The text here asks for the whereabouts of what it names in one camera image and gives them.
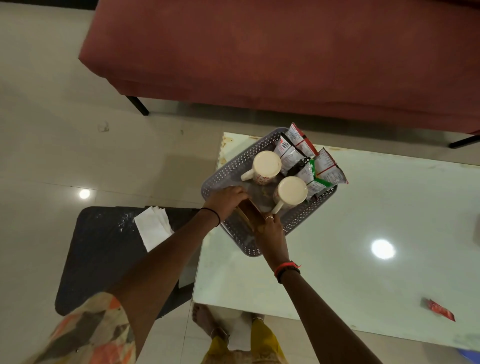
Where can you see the person's left hand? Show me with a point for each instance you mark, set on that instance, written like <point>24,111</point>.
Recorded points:
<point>224,204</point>

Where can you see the person's right hand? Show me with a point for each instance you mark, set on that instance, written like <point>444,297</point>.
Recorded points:
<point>270,240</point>

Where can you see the person's left fingers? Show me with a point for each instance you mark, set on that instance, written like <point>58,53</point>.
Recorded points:
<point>237,194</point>

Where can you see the person's right fingers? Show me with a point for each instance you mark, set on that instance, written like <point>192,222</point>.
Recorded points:
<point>270,222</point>

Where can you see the person's right forearm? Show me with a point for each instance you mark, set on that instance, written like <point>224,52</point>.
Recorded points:
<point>322,318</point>

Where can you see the person's left forearm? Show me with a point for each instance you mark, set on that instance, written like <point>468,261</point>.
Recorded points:
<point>165,262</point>

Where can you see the gray perforated plastic basket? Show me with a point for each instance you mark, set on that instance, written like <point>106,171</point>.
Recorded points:
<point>232,168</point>

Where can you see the black wrist band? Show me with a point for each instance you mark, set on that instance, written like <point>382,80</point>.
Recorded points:
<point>213,214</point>

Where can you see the white mug with red print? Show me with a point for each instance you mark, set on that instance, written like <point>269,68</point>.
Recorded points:
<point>265,165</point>
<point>290,190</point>

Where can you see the green and white sachet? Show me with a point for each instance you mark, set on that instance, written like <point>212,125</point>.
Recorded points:
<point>314,183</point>

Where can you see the small black sachet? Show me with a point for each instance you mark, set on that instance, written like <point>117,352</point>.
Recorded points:
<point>300,165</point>

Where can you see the black and white sachet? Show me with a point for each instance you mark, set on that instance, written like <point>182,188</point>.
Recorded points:
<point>289,153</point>

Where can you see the red and white sachet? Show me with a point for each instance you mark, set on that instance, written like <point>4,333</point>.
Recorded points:
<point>300,139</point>
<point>329,168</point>

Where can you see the white paper tissues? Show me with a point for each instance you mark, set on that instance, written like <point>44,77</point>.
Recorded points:
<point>153,228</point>

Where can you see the person's left foot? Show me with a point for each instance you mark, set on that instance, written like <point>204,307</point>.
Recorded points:
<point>204,318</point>

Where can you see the silver anklet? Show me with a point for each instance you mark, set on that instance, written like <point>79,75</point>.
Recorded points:
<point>220,333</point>

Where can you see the yellow trousers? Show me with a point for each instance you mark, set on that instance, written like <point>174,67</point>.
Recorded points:
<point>262,347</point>

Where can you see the black sofa leg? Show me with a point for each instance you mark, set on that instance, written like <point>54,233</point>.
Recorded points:
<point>465,141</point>
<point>138,105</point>

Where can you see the black stool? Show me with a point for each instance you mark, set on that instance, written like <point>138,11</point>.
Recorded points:
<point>101,255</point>

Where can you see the red upholstered sofa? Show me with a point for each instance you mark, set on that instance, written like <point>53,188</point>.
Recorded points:
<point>292,52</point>

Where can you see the patterned orange and gray sleeve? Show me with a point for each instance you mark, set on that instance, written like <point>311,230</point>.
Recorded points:
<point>86,333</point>

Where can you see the blue object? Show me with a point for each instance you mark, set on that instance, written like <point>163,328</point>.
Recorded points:
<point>470,358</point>

